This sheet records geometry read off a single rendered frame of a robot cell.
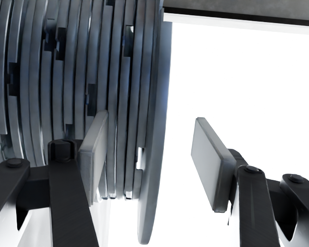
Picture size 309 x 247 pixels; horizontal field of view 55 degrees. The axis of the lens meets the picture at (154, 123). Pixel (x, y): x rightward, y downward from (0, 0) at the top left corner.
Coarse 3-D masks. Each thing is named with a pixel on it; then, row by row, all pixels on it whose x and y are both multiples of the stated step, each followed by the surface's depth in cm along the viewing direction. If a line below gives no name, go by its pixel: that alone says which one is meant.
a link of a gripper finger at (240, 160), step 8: (232, 152) 17; (240, 160) 16; (232, 184) 14; (272, 184) 14; (232, 192) 14; (272, 192) 13; (280, 192) 13; (232, 200) 14; (272, 200) 13; (280, 200) 13; (288, 200) 13; (280, 208) 13; (288, 208) 13; (280, 216) 13; (288, 216) 13; (296, 216) 13
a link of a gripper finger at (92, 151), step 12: (96, 120) 18; (108, 120) 20; (96, 132) 16; (84, 144) 14; (96, 144) 14; (84, 156) 13; (96, 156) 14; (84, 168) 14; (96, 168) 15; (84, 180) 14; (96, 180) 15; (96, 192) 16
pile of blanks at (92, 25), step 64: (0, 0) 23; (64, 0) 24; (128, 0) 24; (0, 64) 23; (64, 64) 23; (128, 64) 23; (0, 128) 24; (64, 128) 24; (128, 128) 25; (128, 192) 40
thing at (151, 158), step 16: (160, 0) 18; (160, 16) 17; (160, 32) 17; (160, 48) 17; (160, 64) 17; (160, 80) 17; (160, 96) 17; (160, 112) 17; (160, 128) 17; (160, 144) 17; (144, 160) 25; (160, 160) 18; (144, 176) 23; (160, 176) 18; (144, 192) 21; (144, 208) 20; (144, 224) 21; (144, 240) 23
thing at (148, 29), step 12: (144, 24) 24; (144, 36) 24; (144, 48) 24; (144, 60) 23; (144, 72) 23; (144, 84) 24; (144, 96) 24; (144, 108) 24; (144, 120) 24; (144, 132) 25; (144, 144) 25; (132, 192) 30
